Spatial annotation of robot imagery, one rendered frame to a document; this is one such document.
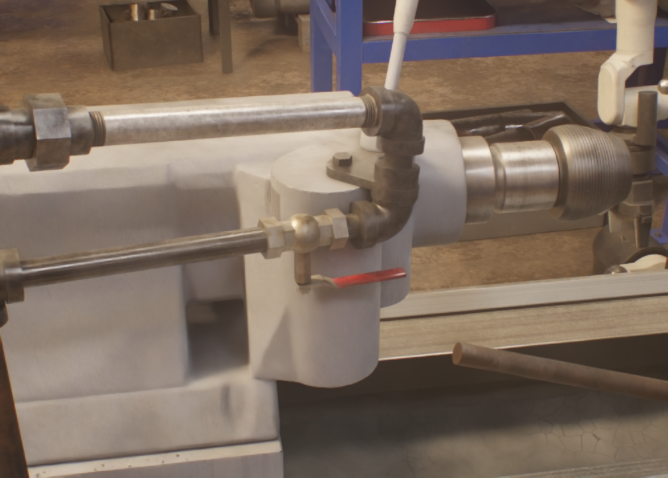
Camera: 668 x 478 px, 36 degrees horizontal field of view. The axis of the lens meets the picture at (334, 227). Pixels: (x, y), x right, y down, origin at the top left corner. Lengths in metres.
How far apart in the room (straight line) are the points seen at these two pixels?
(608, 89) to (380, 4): 1.21
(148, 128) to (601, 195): 0.45
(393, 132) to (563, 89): 3.72
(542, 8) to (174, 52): 2.06
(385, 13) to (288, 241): 2.25
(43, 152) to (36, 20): 4.87
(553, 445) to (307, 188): 0.57
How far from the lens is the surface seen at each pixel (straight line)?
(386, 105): 0.72
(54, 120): 0.63
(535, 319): 1.24
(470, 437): 1.22
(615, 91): 1.96
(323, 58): 3.22
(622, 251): 2.47
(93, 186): 0.82
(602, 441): 1.24
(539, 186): 0.93
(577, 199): 0.94
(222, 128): 0.67
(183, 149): 0.83
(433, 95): 4.29
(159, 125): 0.65
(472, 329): 1.20
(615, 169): 0.95
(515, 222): 3.18
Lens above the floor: 1.49
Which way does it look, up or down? 28 degrees down
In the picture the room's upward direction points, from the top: straight up
